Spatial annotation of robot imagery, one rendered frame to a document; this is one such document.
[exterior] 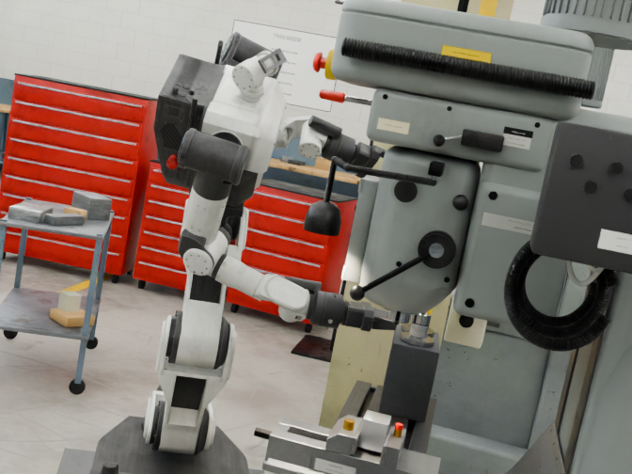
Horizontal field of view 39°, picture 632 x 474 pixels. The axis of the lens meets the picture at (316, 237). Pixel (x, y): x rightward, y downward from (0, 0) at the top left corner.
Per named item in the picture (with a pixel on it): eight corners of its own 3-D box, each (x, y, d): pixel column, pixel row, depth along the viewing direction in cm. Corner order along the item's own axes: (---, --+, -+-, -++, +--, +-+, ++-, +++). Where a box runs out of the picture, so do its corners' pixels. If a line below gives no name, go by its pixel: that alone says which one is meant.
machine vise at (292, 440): (260, 469, 180) (270, 418, 178) (278, 444, 194) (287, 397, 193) (430, 514, 174) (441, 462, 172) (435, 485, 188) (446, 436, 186)
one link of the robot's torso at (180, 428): (145, 421, 268) (165, 302, 242) (211, 430, 272) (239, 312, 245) (139, 462, 256) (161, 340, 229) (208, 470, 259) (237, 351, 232)
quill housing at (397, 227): (350, 306, 172) (382, 143, 168) (364, 287, 192) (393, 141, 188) (447, 327, 169) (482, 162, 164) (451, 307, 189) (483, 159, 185)
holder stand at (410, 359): (377, 412, 227) (393, 338, 224) (382, 387, 248) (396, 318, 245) (424, 423, 225) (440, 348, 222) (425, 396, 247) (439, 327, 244)
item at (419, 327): (404, 333, 230) (409, 313, 229) (419, 334, 232) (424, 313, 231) (415, 339, 226) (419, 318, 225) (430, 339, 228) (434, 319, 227)
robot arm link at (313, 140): (327, 171, 260) (292, 155, 257) (330, 146, 267) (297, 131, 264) (346, 147, 252) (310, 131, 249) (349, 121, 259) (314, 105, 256)
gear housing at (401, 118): (363, 139, 166) (373, 86, 165) (378, 138, 190) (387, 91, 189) (544, 174, 161) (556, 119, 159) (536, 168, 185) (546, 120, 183)
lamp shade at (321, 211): (301, 226, 178) (307, 195, 177) (336, 231, 179) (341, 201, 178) (305, 231, 171) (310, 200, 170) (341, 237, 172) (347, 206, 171)
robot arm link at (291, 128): (323, 151, 259) (277, 152, 261) (325, 131, 265) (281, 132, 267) (321, 134, 254) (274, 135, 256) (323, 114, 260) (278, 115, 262)
